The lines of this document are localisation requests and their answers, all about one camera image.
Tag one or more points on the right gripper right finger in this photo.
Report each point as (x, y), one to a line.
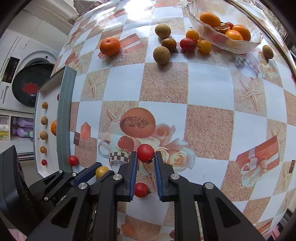
(202, 212)

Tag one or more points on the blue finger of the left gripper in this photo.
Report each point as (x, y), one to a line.
(85, 175)

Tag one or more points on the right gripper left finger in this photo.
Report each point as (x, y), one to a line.
(89, 212)

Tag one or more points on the yellow cherry tomato bottom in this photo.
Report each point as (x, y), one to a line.
(100, 171)

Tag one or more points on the small red cherry tomato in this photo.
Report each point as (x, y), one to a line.
(44, 162)

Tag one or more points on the yellow cherry tomato lone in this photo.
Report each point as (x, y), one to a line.
(43, 149)

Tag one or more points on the orange tangerine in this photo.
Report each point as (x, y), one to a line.
(54, 128)
(109, 46)

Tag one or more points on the purple detergent bottle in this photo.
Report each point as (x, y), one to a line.
(23, 127)

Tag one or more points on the white tray with green rim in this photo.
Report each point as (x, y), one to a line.
(54, 101)

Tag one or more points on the white washing machine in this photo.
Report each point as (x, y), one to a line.
(26, 65)

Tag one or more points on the green-brown longan lower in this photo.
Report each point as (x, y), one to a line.
(161, 55)

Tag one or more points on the green-brown longan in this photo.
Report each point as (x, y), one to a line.
(163, 31)
(161, 55)

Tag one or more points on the brown longan middle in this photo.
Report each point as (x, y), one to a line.
(170, 44)

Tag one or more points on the green-brown longan top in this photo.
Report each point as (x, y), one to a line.
(163, 31)

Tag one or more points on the crumpled white cloth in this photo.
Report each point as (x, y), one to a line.
(82, 7)

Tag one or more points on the yellow cherry tomato cluster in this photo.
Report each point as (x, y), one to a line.
(205, 47)

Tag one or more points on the yellow cherry tomato upper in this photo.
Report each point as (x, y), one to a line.
(192, 34)

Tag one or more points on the orange in bowl front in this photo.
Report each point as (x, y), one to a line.
(235, 35)

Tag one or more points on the orange in bowl right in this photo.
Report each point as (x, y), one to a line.
(244, 32)

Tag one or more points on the large orange in bowl left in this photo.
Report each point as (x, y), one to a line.
(210, 19)

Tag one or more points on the clear glass fruit bowl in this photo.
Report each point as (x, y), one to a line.
(229, 16)

